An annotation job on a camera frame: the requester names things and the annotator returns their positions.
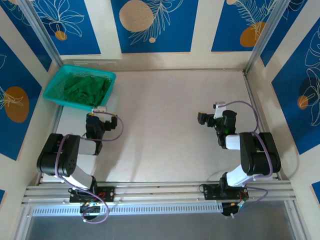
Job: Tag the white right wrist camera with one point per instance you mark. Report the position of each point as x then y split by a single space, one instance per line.
219 103

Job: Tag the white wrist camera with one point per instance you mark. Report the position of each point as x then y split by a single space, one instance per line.
219 103
100 109

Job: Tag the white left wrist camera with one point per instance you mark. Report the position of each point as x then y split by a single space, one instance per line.
100 109

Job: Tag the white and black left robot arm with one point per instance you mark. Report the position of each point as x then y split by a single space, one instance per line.
47 160

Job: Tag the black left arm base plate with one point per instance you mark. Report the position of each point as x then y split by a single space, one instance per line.
107 193

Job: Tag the aluminium corner post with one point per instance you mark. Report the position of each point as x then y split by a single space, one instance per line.
268 32
41 32

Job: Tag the small electronics board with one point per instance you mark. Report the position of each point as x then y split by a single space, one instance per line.
90 205
233 205

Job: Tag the perforated metal strip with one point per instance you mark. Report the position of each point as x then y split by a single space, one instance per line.
100 62

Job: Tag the aluminium table side rail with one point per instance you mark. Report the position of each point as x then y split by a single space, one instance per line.
250 87

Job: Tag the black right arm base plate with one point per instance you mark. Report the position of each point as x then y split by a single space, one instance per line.
211 192

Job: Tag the green t-shirt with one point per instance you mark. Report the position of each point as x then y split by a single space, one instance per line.
85 90

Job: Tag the teal plastic basket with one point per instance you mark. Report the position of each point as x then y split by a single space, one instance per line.
55 93

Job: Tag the aluminium rail frame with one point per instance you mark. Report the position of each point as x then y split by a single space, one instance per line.
160 193

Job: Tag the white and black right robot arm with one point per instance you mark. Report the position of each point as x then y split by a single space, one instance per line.
260 160

